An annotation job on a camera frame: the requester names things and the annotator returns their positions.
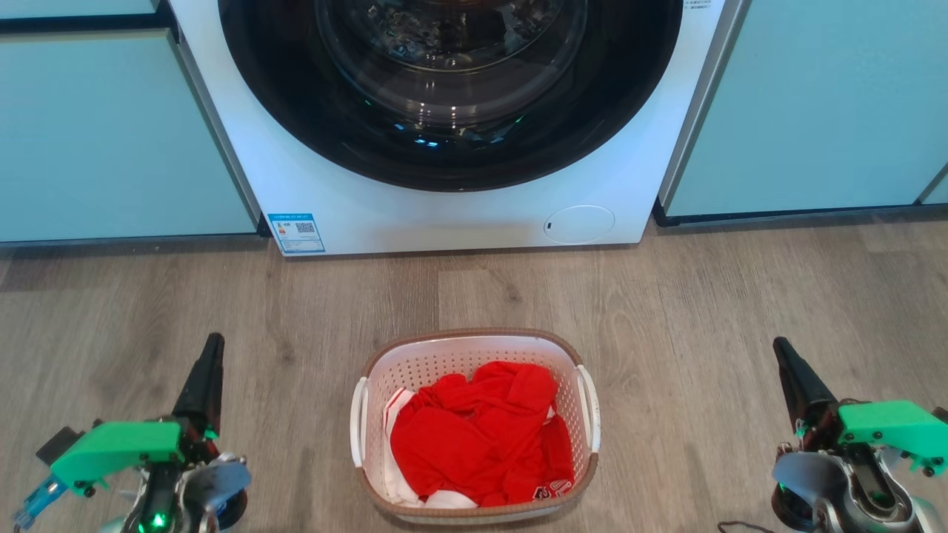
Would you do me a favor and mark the blue energy label sticker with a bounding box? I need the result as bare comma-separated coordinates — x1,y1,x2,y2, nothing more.
267,213,326,255

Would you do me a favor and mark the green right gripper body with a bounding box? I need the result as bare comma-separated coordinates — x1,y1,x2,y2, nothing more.
796,400,948,476

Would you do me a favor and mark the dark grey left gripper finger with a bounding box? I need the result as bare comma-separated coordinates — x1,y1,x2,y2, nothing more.
173,333,225,438

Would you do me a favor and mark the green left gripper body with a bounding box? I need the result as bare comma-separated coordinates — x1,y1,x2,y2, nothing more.
50,418,220,491

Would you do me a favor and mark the red garment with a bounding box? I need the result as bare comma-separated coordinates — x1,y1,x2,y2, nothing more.
390,361,575,508

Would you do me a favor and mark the tall pale teal cabinet panel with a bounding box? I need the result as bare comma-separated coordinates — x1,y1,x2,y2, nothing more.
658,0,948,224

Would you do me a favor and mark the white perforated laundry basket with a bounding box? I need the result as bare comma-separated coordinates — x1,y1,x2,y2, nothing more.
350,328,601,526

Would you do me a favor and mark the large pale teal cabinet door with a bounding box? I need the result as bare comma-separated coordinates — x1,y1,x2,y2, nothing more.
0,30,260,245

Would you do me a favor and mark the black round washer door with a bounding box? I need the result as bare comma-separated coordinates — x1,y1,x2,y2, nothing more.
218,0,684,192

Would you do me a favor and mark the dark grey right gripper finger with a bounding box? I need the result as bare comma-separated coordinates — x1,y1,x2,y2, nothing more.
772,337,840,431

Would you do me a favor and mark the blue left camera connector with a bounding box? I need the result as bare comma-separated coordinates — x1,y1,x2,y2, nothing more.
13,474,69,531

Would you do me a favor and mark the narrow pale teal cabinet drawer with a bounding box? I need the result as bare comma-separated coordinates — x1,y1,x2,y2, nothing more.
0,0,160,19

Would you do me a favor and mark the round white filter cover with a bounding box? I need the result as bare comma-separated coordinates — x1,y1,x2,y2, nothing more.
544,205,615,246

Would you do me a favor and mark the white front-load washing machine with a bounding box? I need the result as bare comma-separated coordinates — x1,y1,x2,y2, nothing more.
169,0,745,258

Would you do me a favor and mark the white garment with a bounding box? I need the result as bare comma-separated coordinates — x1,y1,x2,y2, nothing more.
383,387,478,510

